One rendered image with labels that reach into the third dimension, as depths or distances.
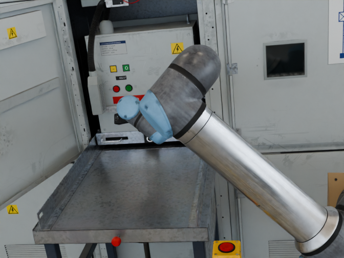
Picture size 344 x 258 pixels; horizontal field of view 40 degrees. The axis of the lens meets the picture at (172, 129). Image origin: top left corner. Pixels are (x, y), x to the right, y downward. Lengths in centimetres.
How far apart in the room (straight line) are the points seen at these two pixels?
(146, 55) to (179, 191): 66
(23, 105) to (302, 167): 126
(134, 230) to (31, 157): 66
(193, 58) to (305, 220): 49
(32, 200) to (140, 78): 86
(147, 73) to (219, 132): 106
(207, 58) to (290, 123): 103
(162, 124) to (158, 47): 104
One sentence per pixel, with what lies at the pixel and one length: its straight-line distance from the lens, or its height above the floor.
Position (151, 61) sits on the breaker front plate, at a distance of 213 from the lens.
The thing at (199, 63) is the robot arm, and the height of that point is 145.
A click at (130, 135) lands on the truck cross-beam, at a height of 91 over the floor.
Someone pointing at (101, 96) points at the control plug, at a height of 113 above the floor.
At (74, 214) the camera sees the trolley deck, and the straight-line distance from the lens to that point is 179.
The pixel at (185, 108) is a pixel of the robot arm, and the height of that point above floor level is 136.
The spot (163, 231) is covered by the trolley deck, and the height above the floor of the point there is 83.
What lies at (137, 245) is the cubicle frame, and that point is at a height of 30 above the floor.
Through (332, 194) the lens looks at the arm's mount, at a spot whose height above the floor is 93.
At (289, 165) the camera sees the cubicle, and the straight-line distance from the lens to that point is 221.
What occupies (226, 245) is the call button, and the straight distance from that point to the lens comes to 139.
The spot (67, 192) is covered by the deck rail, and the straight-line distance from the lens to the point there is 195.
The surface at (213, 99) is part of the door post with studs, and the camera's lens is 210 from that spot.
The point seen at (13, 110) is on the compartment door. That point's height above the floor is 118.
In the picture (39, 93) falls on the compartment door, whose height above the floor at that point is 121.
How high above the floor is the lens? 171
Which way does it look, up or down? 21 degrees down
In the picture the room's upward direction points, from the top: 7 degrees counter-clockwise
